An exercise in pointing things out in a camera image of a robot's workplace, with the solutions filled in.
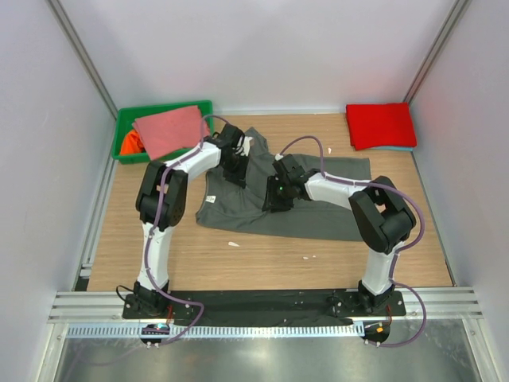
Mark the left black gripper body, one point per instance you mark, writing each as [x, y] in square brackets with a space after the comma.
[234, 171]

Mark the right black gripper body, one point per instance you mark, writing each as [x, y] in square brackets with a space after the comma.
[279, 196]

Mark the grey t shirt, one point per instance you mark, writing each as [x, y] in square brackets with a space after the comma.
[229, 207]

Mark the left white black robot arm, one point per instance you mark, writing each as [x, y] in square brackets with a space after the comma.
[161, 203]

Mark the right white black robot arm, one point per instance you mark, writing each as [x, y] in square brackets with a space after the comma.
[383, 218]

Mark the pink folded t shirt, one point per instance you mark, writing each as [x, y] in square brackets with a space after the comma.
[166, 132]

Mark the orange t shirt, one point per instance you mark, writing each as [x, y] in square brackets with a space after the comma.
[132, 144]

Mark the green plastic bin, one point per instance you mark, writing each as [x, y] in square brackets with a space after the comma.
[126, 118]

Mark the red folded t shirt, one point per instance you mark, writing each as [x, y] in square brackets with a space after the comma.
[372, 125]

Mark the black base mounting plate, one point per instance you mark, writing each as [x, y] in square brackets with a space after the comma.
[262, 308]

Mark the light blue folded t shirt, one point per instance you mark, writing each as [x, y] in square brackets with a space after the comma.
[395, 148]

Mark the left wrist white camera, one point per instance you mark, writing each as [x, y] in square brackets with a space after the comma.
[246, 146]

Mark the aluminium frame rail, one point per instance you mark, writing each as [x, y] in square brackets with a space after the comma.
[86, 307]

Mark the white slotted cable duct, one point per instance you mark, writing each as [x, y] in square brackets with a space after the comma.
[146, 331]

